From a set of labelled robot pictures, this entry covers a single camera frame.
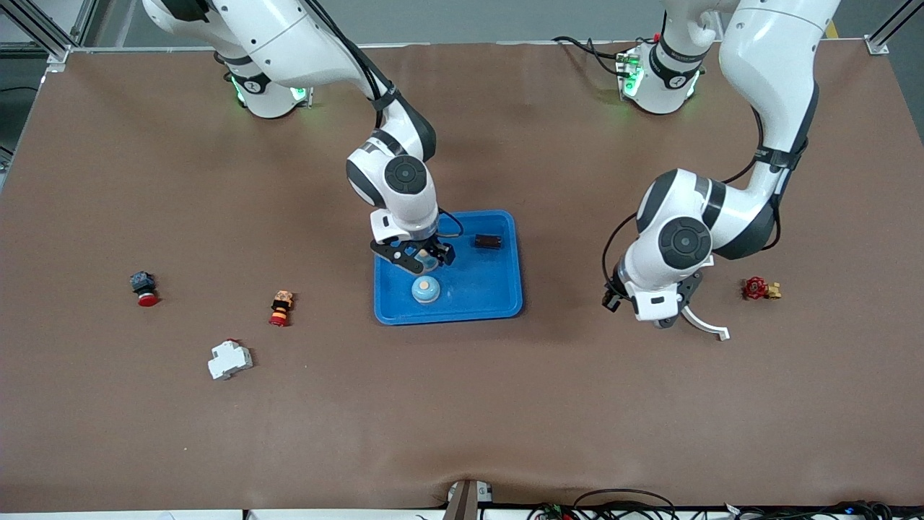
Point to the dark brown cylindrical capacitor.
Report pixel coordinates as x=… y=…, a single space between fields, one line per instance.
x=489 y=240

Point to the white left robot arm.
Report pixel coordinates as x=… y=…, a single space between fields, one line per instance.
x=765 y=72

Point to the brass valve with red handwheel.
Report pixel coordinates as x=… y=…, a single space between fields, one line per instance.
x=756 y=288

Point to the aluminium frame profile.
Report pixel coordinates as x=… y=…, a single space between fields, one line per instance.
x=877 y=45
x=54 y=40

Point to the red mushroom button blue body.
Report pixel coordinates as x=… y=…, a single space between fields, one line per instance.
x=146 y=297

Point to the blue plastic tray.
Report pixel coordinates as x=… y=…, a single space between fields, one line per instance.
x=476 y=296

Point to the white circuit breaker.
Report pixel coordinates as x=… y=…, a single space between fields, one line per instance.
x=229 y=360

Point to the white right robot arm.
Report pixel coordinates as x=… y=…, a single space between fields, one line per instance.
x=289 y=36

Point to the red yellow emergency stop button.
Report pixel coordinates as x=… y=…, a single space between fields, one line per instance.
x=281 y=309

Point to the white curved plastic bracket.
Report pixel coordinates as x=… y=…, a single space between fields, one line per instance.
x=711 y=326

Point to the light blue desk bell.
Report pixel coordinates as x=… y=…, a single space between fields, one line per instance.
x=426 y=289
x=425 y=255

